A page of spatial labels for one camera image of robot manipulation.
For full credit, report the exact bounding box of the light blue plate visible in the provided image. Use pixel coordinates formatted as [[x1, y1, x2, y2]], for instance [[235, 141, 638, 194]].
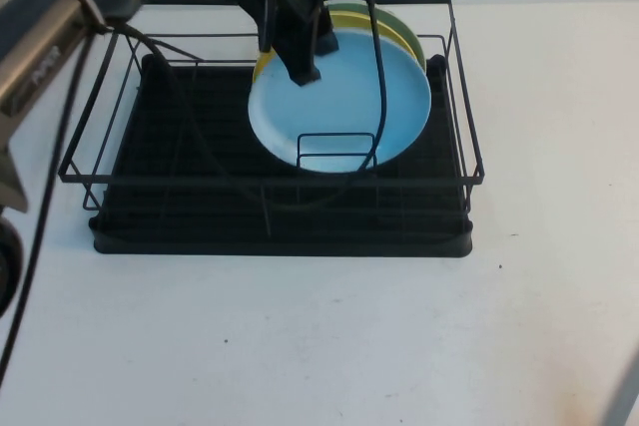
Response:
[[247, 28, 433, 176]]

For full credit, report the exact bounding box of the yellow plate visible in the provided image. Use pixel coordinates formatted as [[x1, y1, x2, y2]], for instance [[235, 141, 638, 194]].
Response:
[[252, 10, 419, 87]]

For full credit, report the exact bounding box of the green plate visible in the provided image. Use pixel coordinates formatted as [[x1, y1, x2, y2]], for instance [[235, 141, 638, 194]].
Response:
[[326, 0, 427, 74]]

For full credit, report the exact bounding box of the black plastic drip tray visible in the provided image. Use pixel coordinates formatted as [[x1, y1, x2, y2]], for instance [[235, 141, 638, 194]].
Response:
[[88, 52, 475, 259]]

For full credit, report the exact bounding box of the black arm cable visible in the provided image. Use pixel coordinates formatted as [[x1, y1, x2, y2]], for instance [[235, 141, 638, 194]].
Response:
[[0, 21, 109, 365]]

